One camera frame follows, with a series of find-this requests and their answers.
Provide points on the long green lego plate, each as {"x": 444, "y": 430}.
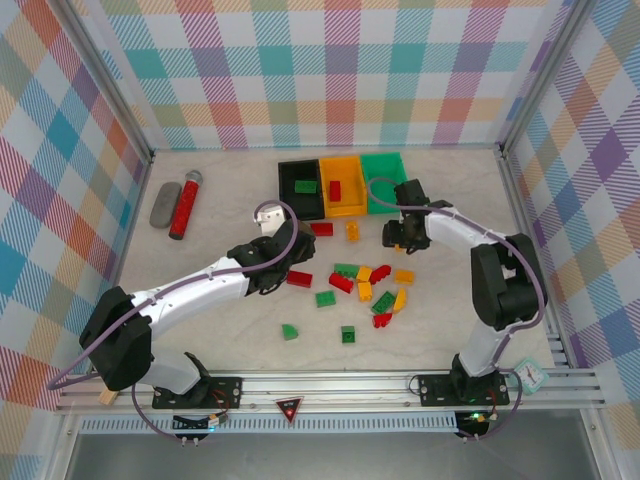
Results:
{"x": 306, "y": 186}

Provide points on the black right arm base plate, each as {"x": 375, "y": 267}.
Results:
{"x": 440, "y": 390}

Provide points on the yellow curved lego brick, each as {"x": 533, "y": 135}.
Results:
{"x": 400, "y": 300}

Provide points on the aluminium frame post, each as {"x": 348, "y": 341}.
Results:
{"x": 107, "y": 80}
{"x": 545, "y": 75}

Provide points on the small wooden block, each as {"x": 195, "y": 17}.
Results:
{"x": 109, "y": 397}

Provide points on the grey oval case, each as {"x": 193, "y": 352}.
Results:
{"x": 165, "y": 205}

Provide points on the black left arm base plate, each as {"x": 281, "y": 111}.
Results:
{"x": 227, "y": 392}

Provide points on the black red triangle sign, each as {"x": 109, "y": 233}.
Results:
{"x": 290, "y": 407}

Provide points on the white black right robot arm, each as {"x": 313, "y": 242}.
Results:
{"x": 450, "y": 230}

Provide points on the green plastic bin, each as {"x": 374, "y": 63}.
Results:
{"x": 382, "y": 165}

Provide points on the aluminium mounting rail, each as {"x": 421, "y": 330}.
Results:
{"x": 325, "y": 390}

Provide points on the black plastic bin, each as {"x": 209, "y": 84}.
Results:
{"x": 300, "y": 207}

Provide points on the yellow plastic bin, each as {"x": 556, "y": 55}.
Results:
{"x": 350, "y": 192}

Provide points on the small square green lego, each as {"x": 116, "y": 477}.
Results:
{"x": 349, "y": 335}

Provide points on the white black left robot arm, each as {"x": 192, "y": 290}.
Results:
{"x": 200, "y": 287}

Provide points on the red cylinder bottle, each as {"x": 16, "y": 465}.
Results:
{"x": 184, "y": 210}

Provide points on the red curved lego brick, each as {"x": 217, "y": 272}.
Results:
{"x": 382, "y": 320}
{"x": 381, "y": 274}

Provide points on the green curved lego brick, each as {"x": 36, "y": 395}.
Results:
{"x": 289, "y": 332}

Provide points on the small teal alarm clock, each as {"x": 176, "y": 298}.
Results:
{"x": 531, "y": 375}

